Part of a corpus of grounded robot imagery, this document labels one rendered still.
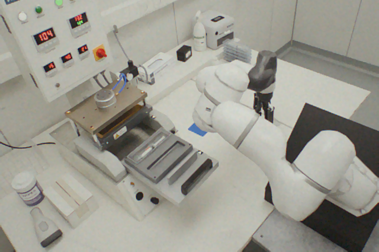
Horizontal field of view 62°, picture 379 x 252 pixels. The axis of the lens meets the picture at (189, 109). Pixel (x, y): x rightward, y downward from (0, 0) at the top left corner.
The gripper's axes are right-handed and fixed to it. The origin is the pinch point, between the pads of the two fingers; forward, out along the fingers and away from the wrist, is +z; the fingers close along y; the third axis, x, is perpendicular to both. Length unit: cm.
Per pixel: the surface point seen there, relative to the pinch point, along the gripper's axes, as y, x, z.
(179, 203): 35, -55, -17
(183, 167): 24, -48, -20
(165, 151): 14, -52, -19
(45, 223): 11, -101, -3
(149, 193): 15, -61, -2
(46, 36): -18, -78, -60
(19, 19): -16, -83, -68
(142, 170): 18, -62, -20
